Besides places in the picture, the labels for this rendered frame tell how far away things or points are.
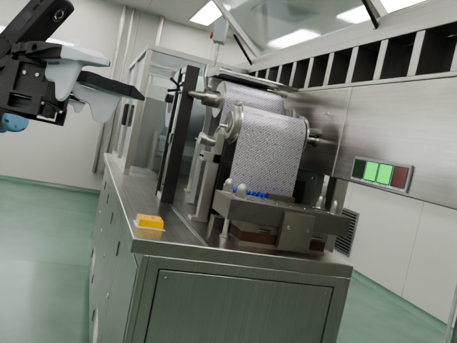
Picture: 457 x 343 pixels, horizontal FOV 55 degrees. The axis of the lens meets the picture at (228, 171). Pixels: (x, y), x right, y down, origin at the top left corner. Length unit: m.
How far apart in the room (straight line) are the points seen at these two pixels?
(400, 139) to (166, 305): 0.76
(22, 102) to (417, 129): 0.93
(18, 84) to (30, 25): 0.07
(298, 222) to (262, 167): 0.26
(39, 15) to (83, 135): 6.35
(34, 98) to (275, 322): 0.99
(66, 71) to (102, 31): 6.51
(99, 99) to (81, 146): 6.32
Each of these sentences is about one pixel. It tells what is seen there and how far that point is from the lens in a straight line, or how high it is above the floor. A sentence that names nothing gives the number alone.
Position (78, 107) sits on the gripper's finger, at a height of 1.20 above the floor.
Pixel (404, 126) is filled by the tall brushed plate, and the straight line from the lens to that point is 1.25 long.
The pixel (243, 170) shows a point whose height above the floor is 1.10.
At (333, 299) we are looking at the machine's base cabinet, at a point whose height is 0.79.
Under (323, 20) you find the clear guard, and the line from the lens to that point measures 1.79.
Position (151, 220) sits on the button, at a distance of 1.28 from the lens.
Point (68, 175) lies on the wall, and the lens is 6.99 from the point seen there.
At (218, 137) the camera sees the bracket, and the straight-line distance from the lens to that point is 1.49.
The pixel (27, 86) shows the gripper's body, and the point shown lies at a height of 1.20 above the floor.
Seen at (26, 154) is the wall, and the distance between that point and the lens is 7.00.
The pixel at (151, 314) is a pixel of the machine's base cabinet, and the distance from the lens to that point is 1.23.
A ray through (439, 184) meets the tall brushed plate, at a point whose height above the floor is 1.19.
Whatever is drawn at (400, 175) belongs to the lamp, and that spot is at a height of 1.19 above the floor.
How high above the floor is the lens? 1.19
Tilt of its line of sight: 4 degrees down
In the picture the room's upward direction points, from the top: 12 degrees clockwise
